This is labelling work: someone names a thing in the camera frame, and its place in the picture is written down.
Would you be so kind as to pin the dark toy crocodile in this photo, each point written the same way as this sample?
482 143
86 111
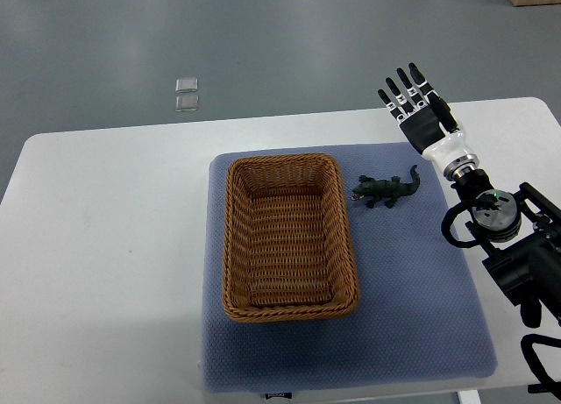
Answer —
388 191

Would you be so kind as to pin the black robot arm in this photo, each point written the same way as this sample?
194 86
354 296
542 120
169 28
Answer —
519 232

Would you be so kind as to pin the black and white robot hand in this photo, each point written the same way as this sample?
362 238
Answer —
426 121

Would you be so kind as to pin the upper metal floor plate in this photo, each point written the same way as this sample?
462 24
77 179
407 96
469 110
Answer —
186 84

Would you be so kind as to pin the brown wicker basket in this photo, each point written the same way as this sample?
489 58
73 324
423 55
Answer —
288 253

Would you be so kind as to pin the white table leg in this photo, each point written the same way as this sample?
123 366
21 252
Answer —
469 397

